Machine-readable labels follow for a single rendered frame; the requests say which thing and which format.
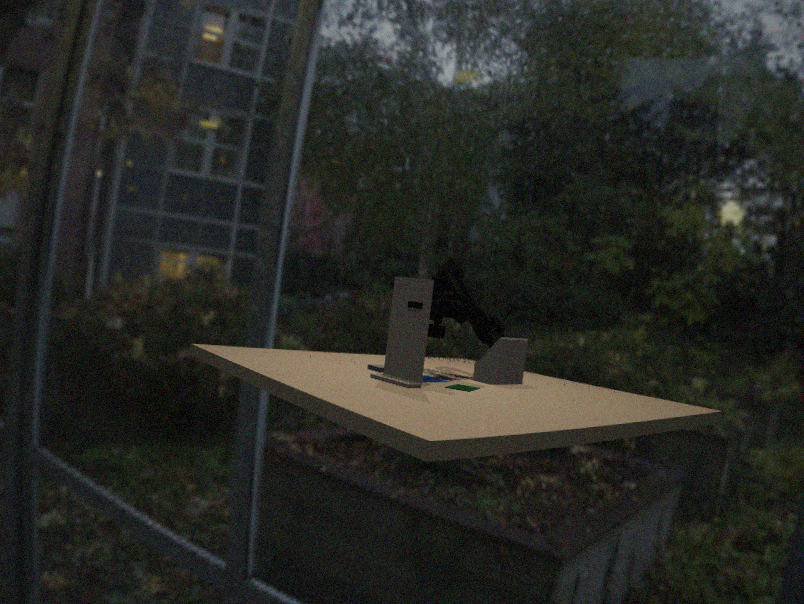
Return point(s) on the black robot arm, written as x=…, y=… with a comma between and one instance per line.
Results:
x=468, y=305

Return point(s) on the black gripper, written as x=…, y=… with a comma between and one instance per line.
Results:
x=441, y=307

